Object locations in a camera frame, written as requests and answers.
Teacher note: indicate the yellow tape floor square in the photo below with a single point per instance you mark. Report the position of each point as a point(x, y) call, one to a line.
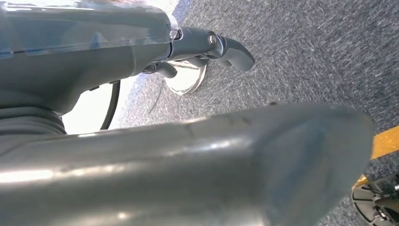
point(386, 143)

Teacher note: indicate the black robot foot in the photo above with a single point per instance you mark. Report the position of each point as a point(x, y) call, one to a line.
point(374, 202)

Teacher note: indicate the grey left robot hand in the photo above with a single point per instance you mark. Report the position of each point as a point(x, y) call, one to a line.
point(78, 62)

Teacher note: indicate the pole stand with round base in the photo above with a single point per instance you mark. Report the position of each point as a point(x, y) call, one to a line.
point(187, 81)

